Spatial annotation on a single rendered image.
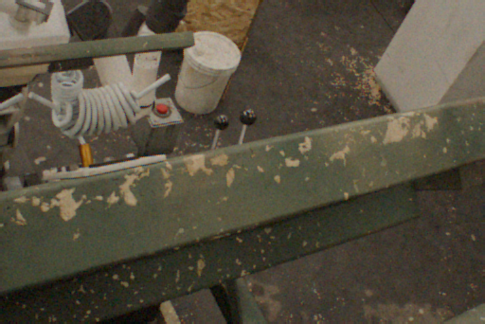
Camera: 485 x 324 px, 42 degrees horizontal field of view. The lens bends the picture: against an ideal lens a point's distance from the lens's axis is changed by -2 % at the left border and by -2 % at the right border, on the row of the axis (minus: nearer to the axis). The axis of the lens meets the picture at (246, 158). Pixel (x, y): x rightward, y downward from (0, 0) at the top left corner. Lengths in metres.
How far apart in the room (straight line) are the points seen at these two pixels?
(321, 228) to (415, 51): 3.00
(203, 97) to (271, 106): 0.51
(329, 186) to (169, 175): 0.23
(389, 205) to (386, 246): 2.23
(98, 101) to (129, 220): 0.20
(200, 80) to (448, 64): 1.44
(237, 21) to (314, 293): 1.62
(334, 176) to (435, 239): 2.81
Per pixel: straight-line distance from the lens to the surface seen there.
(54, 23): 1.77
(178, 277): 0.98
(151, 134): 2.14
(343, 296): 3.15
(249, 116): 1.37
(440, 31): 3.89
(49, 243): 0.69
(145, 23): 1.66
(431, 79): 3.95
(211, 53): 3.39
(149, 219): 0.72
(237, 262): 1.02
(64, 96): 0.84
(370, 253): 3.37
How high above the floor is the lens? 2.45
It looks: 46 degrees down
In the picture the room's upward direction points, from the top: 26 degrees clockwise
